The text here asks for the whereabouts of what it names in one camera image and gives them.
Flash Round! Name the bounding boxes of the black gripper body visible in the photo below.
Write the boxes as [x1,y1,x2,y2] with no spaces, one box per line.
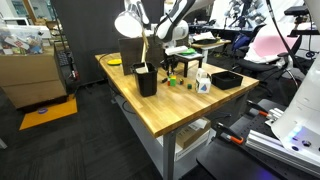
[161,54,179,69]

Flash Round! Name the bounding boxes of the green plate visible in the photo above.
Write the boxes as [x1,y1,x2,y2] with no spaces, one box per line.
[181,48,197,56]

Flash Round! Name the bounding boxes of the yellow plate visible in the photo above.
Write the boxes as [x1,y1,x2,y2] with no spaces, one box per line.
[107,58,123,66]

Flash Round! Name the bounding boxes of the small green block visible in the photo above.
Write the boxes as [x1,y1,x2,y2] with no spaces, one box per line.
[167,73,177,88]

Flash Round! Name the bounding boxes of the small black stool table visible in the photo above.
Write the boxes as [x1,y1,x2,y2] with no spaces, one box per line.
[171,53,205,78]

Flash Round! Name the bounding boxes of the white kitchen scale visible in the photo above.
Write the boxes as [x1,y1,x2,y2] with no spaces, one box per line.
[176,52,204,61]

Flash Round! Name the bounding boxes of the black trash bin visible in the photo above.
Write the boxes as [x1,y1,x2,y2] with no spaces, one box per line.
[130,62,159,98]

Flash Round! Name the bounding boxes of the white carton box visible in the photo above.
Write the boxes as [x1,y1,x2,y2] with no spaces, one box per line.
[194,68,212,95]

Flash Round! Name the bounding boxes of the dark wooden divider board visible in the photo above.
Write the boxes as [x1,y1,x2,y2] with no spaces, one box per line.
[118,34,190,76]

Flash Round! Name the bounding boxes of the black tray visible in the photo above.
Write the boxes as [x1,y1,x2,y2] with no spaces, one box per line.
[211,70,244,91]

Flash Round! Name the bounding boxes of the beige desk lamp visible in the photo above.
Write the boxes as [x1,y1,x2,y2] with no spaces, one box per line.
[114,0,151,66]

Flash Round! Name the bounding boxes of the cardboard box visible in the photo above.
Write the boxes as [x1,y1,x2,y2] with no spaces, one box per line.
[175,117,212,150]
[0,44,69,109]

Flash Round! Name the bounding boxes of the blue bag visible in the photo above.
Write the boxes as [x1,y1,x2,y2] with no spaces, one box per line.
[232,33,252,51]

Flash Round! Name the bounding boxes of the black office chair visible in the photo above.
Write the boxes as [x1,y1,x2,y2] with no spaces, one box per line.
[233,24,303,89]

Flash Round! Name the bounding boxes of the black curtain partition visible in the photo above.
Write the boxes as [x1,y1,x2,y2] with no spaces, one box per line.
[51,0,166,86]

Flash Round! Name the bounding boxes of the pink and white cloth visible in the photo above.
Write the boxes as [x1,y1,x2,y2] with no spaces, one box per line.
[244,24,301,64]

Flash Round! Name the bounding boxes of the black keyboard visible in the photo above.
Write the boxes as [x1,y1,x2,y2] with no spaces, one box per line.
[56,49,75,68]

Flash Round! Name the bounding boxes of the orange floor mat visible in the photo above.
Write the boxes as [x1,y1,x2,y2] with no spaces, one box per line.
[19,94,79,131]

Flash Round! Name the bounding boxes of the clear plastic storage bin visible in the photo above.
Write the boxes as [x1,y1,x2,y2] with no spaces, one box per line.
[0,24,45,56]

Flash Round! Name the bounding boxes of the black clamp orange handle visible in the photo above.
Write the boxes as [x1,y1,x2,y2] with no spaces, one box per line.
[246,99,273,118]
[215,122,245,146]

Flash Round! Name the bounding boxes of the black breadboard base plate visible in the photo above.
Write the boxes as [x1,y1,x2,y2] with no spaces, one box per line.
[196,98,320,180]

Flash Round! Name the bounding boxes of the aluminium bracket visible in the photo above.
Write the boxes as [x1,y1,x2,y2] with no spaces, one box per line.
[265,107,285,127]

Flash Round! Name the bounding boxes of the black robot hose cable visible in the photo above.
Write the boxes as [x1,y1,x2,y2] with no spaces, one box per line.
[265,0,309,76]

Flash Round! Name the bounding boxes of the aluminium rail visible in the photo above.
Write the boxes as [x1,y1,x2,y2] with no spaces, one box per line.
[245,129,320,178]

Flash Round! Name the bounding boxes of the black camera on stand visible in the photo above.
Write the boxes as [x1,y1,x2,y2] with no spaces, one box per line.
[283,3,320,38]

